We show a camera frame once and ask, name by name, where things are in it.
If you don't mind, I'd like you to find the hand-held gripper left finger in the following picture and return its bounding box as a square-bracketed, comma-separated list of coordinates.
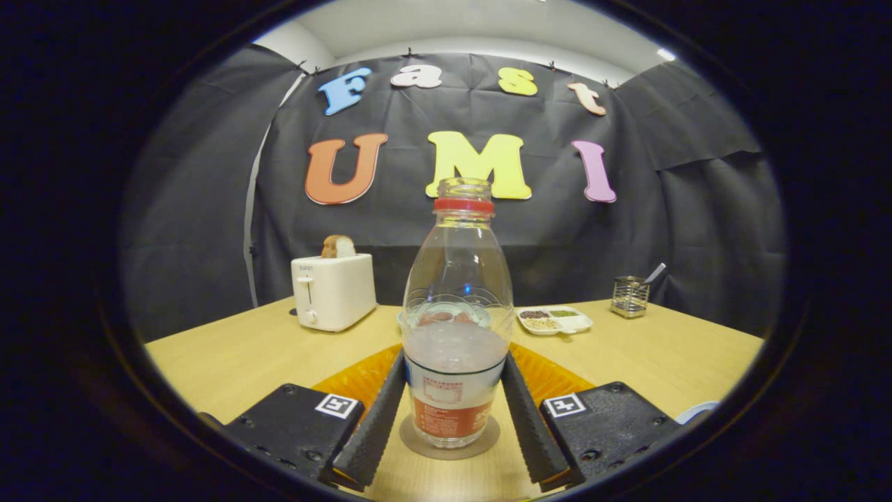
[199, 343, 408, 492]

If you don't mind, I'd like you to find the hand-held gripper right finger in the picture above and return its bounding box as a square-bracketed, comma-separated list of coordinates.
[500, 342, 682, 491]

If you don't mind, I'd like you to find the round brown coaster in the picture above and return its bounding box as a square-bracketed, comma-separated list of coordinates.
[399, 413, 501, 461]

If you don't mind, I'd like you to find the clear plastic juice bottle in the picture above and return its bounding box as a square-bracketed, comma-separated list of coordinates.
[402, 177, 515, 449]

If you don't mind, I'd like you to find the pale blue cup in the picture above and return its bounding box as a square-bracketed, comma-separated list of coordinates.
[675, 401, 721, 425]

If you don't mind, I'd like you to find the pale green plate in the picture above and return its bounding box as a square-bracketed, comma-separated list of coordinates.
[396, 307, 492, 334]

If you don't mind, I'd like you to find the white divided grain tray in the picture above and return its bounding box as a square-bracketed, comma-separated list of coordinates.
[516, 305, 594, 336]

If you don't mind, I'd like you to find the white toaster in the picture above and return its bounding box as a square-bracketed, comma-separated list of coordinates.
[291, 253, 378, 333]

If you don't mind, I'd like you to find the wooden table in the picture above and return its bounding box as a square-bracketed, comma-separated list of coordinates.
[143, 296, 766, 501]

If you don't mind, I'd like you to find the metal mesh holder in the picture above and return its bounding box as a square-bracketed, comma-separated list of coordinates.
[611, 276, 650, 319]

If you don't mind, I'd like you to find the black backdrop cloth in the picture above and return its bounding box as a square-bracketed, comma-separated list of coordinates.
[120, 43, 787, 344]

